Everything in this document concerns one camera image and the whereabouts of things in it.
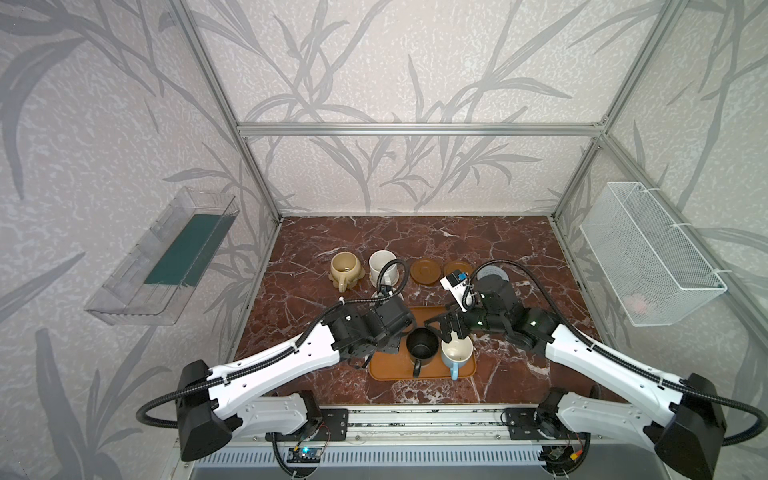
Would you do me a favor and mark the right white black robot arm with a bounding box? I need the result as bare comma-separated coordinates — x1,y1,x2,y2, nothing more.
425,270,767,479

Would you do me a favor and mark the grey round coaster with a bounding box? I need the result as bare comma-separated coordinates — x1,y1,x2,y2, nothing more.
476,265,509,281

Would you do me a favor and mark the green lit circuit board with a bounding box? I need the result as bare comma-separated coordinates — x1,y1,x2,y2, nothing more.
286,446,323,464

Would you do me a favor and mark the beige ceramic mug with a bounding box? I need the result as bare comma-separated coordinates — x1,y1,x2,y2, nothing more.
329,252,365,293

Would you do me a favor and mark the wooden round coaster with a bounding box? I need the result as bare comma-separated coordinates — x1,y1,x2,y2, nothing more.
410,258,443,286
443,260,474,276

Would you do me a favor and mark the black mug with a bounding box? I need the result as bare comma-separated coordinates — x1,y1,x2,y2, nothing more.
406,327,440,379

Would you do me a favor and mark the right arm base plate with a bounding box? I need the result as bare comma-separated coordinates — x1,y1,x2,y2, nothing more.
500,407,558,441

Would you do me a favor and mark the aluminium front rail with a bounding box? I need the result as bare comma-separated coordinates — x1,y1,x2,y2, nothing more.
173,403,680,449

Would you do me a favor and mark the white speckled mug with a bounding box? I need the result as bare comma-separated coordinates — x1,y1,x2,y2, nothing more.
368,250,399,289

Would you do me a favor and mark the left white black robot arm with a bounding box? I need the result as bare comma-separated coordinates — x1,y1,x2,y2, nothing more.
136,279,415,462

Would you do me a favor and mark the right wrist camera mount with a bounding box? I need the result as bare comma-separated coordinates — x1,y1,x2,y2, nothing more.
440,270,472,312

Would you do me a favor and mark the white wire wall basket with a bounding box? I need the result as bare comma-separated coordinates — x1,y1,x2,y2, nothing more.
580,182,728,327

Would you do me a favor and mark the clear plastic wall bin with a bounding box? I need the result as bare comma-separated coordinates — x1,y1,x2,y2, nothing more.
85,187,240,326

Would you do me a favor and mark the right wired circuit board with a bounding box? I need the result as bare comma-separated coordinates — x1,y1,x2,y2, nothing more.
539,445,583,466

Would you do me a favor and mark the cork flower shaped coaster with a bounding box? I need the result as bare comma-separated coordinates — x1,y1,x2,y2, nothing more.
329,265,365,289

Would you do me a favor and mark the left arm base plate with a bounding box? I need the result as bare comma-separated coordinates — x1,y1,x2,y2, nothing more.
298,408,349,442

